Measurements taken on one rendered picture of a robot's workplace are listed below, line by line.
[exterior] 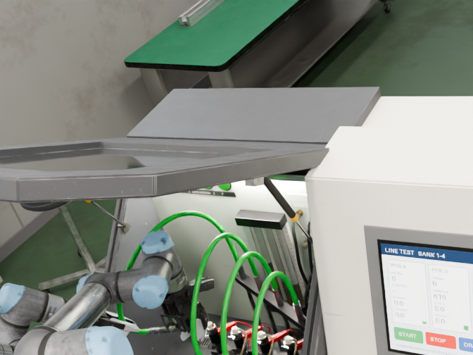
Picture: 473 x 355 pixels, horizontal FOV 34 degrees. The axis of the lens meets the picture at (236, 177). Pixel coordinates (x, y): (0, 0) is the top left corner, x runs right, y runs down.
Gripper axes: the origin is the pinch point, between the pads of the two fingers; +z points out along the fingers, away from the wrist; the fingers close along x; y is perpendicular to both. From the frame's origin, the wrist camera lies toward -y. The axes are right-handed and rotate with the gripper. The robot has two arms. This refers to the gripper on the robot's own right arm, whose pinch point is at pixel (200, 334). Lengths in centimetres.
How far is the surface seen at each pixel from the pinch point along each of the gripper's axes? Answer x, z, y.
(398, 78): -75, 111, -340
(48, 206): -165, 46, -98
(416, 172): 60, -44, -18
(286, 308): 18.2, 1.2, -15.5
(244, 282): 1.2, 1.2, -22.8
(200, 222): -15.3, -11.0, -32.5
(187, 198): -16.9, -20.0, -32.5
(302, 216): 20.3, -17.3, -32.1
